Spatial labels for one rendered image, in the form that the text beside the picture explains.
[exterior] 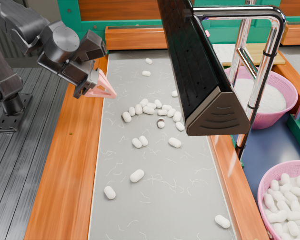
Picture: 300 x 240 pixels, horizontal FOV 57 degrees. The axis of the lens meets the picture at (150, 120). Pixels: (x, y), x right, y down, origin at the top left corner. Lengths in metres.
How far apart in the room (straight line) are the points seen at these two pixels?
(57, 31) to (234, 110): 0.41
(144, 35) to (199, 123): 0.75
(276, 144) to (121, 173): 0.49
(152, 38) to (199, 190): 0.61
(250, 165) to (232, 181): 0.18
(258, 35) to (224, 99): 0.92
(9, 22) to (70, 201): 0.41
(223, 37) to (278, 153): 0.52
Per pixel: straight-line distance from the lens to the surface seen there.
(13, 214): 0.79
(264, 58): 0.60
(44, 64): 0.68
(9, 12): 0.72
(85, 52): 0.65
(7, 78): 0.95
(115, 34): 1.06
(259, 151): 0.89
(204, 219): 0.64
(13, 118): 1.03
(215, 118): 0.34
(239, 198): 0.65
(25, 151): 0.91
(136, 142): 0.74
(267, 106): 0.96
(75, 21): 1.12
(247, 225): 0.62
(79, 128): 0.79
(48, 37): 0.64
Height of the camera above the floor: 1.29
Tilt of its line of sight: 42 degrees down
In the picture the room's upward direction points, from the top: straight up
